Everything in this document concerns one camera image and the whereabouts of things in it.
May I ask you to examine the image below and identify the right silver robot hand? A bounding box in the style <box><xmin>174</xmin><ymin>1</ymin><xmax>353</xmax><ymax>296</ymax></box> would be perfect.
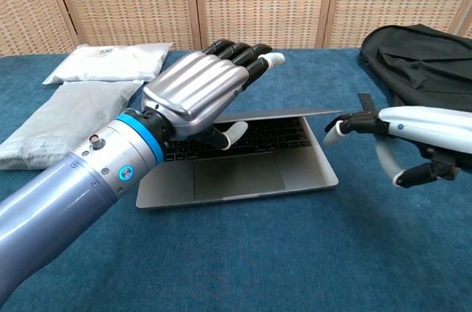
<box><xmin>323</xmin><ymin>105</ymin><xmax>472</xmax><ymax>189</ymax></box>

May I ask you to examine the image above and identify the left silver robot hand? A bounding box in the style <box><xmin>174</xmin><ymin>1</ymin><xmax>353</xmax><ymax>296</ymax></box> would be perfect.
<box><xmin>141</xmin><ymin>39</ymin><xmax>285</xmax><ymax>152</ymax></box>

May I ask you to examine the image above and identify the silver laptop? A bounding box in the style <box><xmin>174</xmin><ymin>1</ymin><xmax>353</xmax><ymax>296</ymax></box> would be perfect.
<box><xmin>135</xmin><ymin>108</ymin><xmax>344</xmax><ymax>211</ymax></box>

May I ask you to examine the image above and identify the black backpack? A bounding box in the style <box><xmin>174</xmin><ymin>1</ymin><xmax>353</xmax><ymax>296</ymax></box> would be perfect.
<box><xmin>357</xmin><ymin>23</ymin><xmax>472</xmax><ymax>171</ymax></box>

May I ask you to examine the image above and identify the white clothing in plastic bag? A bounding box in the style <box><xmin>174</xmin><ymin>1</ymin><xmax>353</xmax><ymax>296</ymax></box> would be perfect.
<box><xmin>43</xmin><ymin>41</ymin><xmax>175</xmax><ymax>86</ymax></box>

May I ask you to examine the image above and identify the woven wooden folding screen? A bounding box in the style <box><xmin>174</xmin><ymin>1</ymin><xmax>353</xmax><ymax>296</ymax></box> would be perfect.
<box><xmin>0</xmin><ymin>0</ymin><xmax>472</xmax><ymax>58</ymax></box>

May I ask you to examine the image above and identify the grey clothing in plastic bag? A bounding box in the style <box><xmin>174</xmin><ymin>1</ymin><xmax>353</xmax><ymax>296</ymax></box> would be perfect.
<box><xmin>0</xmin><ymin>80</ymin><xmax>145</xmax><ymax>171</ymax></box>

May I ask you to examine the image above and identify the blue table mat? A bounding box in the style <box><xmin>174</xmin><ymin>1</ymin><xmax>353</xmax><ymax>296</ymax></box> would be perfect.
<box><xmin>0</xmin><ymin>47</ymin><xmax>472</xmax><ymax>312</ymax></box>

